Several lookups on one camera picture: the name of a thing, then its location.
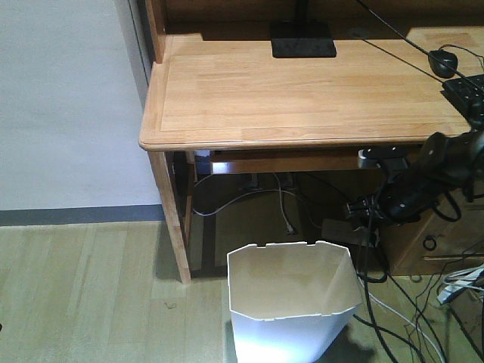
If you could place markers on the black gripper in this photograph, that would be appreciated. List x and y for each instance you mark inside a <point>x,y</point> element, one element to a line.
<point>399,202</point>

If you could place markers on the white plastic trash bin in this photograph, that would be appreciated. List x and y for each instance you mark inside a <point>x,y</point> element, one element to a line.
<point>289,301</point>

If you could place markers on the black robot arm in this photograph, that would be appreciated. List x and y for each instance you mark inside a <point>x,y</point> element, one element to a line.
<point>443,165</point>

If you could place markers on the white power strip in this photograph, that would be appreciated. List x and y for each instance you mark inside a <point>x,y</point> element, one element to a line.
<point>344,232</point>

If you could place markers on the wooden drawer cabinet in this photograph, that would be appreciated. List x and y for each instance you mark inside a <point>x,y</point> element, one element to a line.
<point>432,244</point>

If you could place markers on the black keyboard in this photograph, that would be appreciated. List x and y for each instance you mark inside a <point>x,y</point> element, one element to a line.
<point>466,95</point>

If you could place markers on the black computer mouse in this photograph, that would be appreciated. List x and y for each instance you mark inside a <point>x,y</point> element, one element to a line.
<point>444,64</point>

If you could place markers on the black monitor stand base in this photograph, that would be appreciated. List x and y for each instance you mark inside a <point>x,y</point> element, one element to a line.
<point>300,37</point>

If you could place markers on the wooden desk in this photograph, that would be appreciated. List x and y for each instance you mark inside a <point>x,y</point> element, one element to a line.
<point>214,85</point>

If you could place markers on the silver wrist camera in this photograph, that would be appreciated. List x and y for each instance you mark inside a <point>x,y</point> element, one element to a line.
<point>389,157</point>

